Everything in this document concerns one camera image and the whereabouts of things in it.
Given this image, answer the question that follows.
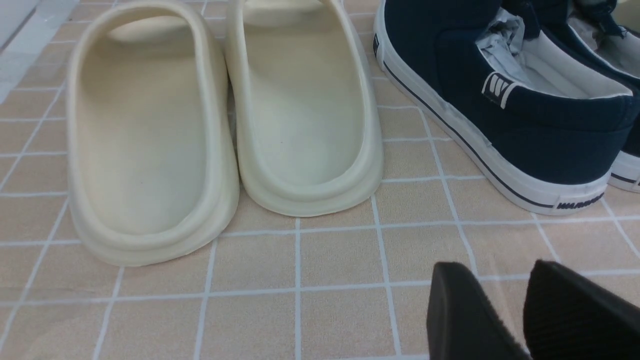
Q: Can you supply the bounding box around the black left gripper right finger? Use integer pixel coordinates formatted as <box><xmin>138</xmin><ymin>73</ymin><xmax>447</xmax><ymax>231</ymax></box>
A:
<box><xmin>523</xmin><ymin>259</ymin><xmax>640</xmax><ymax>360</ymax></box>

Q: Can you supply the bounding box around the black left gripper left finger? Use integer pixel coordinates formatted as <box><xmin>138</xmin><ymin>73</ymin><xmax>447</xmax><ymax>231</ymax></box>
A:
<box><xmin>426</xmin><ymin>261</ymin><xmax>530</xmax><ymax>360</ymax></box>

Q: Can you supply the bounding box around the navy slip-on shoe, left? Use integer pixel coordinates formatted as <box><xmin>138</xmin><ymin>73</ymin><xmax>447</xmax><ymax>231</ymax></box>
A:
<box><xmin>373</xmin><ymin>0</ymin><xmax>639</xmax><ymax>215</ymax></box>

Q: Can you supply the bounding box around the navy slip-on shoe,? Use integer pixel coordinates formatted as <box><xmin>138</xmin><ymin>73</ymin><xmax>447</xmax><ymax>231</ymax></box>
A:
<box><xmin>530</xmin><ymin>0</ymin><xmax>640</xmax><ymax>194</ymax></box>
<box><xmin>373</xmin><ymin>0</ymin><xmax>639</xmax><ymax>215</ymax></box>

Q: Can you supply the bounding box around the navy slip-on shoe, right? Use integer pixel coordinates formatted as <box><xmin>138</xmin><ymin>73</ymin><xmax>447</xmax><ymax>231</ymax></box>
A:
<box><xmin>530</xmin><ymin>0</ymin><xmax>640</xmax><ymax>194</ymax></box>

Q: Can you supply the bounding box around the pink tiled mat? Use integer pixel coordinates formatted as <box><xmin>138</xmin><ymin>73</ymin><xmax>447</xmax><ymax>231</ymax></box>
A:
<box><xmin>0</xmin><ymin>0</ymin><xmax>640</xmax><ymax>360</ymax></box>

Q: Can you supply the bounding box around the cream slipper, right one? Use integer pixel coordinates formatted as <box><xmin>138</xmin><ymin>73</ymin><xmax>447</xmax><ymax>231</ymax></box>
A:
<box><xmin>225</xmin><ymin>0</ymin><xmax>384</xmax><ymax>218</ymax></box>

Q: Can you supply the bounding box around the cream slipper, far left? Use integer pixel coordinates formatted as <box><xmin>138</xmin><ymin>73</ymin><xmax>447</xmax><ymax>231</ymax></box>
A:
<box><xmin>65</xmin><ymin>0</ymin><xmax>240</xmax><ymax>267</ymax></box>

